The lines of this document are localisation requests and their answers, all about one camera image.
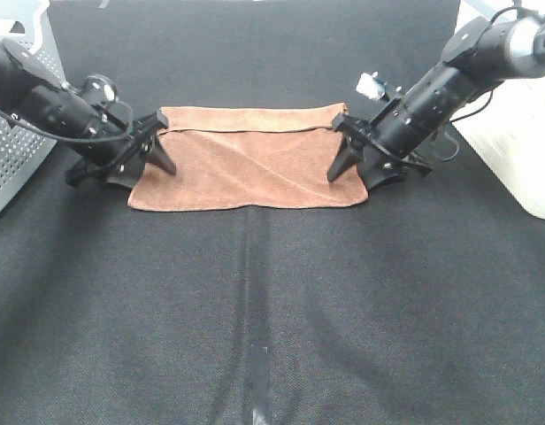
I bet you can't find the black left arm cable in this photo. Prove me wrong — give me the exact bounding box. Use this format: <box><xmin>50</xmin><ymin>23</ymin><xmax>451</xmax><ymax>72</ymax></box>
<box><xmin>0</xmin><ymin>99</ymin><xmax>136</xmax><ymax>145</ymax></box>

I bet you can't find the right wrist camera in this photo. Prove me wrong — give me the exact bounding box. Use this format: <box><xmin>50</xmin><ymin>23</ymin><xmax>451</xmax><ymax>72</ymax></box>
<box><xmin>355</xmin><ymin>71</ymin><xmax>403</xmax><ymax>103</ymax></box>

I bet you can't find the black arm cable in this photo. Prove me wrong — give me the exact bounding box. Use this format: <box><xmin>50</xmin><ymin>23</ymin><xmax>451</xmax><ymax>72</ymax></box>
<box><xmin>0</xmin><ymin>99</ymin><xmax>136</xmax><ymax>145</ymax></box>
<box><xmin>426</xmin><ymin>83</ymin><xmax>497</xmax><ymax>163</ymax></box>

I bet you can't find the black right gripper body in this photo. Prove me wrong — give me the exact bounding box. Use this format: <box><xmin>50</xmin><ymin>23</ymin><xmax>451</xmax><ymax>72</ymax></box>
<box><xmin>357</xmin><ymin>99</ymin><xmax>434</xmax><ymax>183</ymax></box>

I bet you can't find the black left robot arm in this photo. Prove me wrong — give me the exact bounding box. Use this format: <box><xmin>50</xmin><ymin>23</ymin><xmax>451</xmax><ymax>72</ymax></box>
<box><xmin>0</xmin><ymin>38</ymin><xmax>177</xmax><ymax>188</ymax></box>

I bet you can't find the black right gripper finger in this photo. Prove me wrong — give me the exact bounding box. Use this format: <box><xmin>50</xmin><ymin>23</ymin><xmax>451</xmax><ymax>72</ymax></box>
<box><xmin>365</xmin><ymin>163</ymin><xmax>408</xmax><ymax>189</ymax></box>
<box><xmin>326</xmin><ymin>113</ymin><xmax>365</xmax><ymax>182</ymax></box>

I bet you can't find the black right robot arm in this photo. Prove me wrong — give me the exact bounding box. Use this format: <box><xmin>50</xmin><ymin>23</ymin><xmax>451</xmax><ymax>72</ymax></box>
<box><xmin>326</xmin><ymin>6</ymin><xmax>545</xmax><ymax>190</ymax></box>

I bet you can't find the brown microfibre towel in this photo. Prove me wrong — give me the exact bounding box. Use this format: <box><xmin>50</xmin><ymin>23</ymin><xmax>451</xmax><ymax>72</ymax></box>
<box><xmin>127</xmin><ymin>103</ymin><xmax>368</xmax><ymax>212</ymax></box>

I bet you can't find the black tablecloth mat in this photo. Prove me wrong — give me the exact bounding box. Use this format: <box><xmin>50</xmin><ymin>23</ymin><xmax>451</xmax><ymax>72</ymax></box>
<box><xmin>0</xmin><ymin>1</ymin><xmax>545</xmax><ymax>424</ymax></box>

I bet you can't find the grey perforated plastic basket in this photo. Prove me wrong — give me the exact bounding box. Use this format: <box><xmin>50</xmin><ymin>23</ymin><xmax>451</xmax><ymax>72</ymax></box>
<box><xmin>0</xmin><ymin>1</ymin><xmax>65</xmax><ymax>212</ymax></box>

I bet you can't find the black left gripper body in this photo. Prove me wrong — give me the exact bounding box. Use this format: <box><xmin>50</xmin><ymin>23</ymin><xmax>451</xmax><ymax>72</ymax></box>
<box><xmin>65</xmin><ymin>117</ymin><xmax>148</xmax><ymax>187</ymax></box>

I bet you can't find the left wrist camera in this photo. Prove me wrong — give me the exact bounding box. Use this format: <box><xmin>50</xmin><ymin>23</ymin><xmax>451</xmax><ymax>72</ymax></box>
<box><xmin>79</xmin><ymin>74</ymin><xmax>118</xmax><ymax>109</ymax></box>

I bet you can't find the black tape strip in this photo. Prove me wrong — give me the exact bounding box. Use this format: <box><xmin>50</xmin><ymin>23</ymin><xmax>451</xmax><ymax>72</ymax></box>
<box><xmin>249</xmin><ymin>344</ymin><xmax>273</xmax><ymax>425</ymax></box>

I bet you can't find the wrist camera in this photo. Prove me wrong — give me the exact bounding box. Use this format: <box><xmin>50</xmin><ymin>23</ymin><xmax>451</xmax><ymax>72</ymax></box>
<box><xmin>79</xmin><ymin>74</ymin><xmax>118</xmax><ymax>109</ymax></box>
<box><xmin>355</xmin><ymin>71</ymin><xmax>403</xmax><ymax>103</ymax></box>

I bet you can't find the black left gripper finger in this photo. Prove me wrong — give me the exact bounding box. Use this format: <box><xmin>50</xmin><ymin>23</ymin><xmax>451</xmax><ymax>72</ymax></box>
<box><xmin>104</xmin><ymin>170</ymin><xmax>142</xmax><ymax>189</ymax></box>
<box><xmin>139</xmin><ymin>110</ymin><xmax>177</xmax><ymax>175</ymax></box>

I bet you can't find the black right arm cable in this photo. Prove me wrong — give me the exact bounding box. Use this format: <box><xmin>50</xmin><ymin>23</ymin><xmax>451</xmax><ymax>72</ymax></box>
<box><xmin>426</xmin><ymin>83</ymin><xmax>497</xmax><ymax>163</ymax></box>

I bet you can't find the pale green plastic bin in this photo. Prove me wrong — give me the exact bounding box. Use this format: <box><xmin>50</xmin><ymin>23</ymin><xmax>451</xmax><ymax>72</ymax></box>
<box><xmin>449</xmin><ymin>0</ymin><xmax>545</xmax><ymax>221</ymax></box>

